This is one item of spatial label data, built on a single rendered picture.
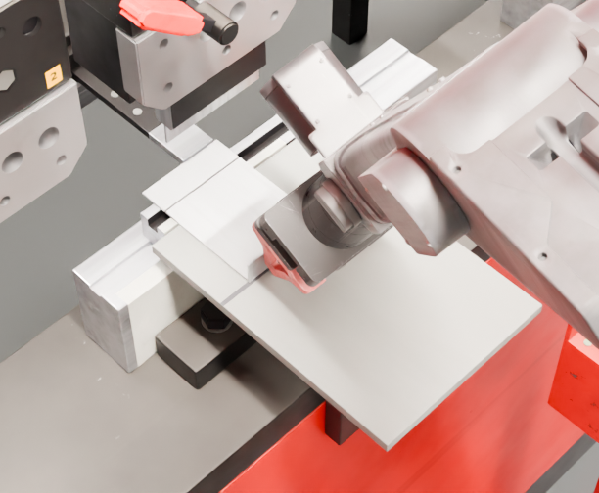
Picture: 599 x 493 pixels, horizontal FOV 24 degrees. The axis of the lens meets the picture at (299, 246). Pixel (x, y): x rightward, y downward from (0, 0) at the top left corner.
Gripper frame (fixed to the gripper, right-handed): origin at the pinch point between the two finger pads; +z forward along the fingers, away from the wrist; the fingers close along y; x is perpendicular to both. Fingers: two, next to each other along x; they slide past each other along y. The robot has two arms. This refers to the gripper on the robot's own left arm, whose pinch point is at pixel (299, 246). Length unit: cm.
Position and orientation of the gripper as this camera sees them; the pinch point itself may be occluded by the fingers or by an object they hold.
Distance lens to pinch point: 114.2
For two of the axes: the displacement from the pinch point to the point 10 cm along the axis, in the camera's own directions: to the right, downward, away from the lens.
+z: -3.2, 2.8, 9.0
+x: 6.2, 7.9, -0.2
